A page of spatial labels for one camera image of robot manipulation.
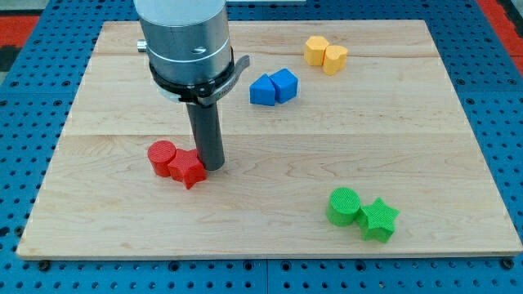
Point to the red star block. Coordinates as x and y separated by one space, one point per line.
187 168

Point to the yellow heart block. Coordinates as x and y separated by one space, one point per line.
334 59

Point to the light wooden board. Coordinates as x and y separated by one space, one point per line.
388 125

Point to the red cylinder block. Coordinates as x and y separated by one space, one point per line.
160 154

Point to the green star block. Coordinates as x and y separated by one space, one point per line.
377 221

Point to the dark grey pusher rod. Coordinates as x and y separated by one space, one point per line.
205 125

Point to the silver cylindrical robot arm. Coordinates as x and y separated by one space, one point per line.
188 45

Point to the blue cube block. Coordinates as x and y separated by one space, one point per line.
285 83

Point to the green cylinder block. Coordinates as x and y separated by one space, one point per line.
343 206

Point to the yellow hexagon block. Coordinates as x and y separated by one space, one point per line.
314 50

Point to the blue triangular block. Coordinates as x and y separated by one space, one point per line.
262 91

